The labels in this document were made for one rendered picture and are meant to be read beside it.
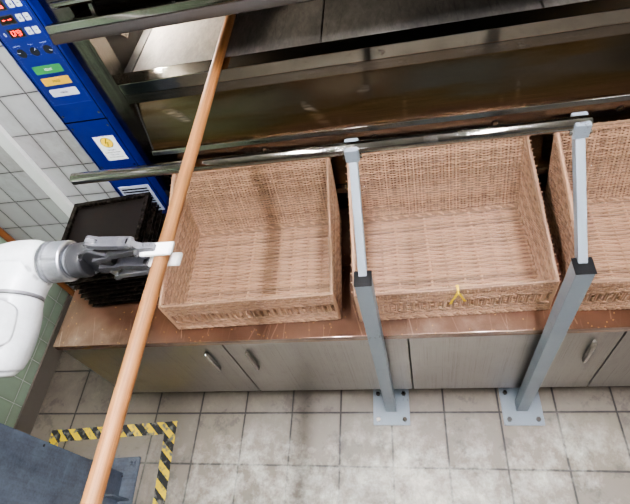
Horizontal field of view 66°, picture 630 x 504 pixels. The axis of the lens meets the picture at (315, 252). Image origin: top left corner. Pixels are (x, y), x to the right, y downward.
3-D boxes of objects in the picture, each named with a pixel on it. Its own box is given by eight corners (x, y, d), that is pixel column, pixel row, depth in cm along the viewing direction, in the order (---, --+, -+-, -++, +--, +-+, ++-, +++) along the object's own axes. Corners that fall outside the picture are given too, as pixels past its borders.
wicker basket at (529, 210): (354, 205, 176) (343, 149, 154) (516, 187, 166) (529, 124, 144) (357, 324, 148) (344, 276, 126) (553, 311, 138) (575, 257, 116)
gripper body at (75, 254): (68, 234, 101) (107, 231, 99) (91, 257, 108) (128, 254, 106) (54, 264, 97) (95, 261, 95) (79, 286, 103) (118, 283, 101)
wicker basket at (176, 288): (201, 219, 188) (170, 168, 166) (343, 203, 178) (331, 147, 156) (176, 332, 160) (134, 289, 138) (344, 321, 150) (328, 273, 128)
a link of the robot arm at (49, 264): (71, 256, 109) (94, 255, 108) (56, 291, 104) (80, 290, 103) (45, 232, 102) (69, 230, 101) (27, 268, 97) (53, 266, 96)
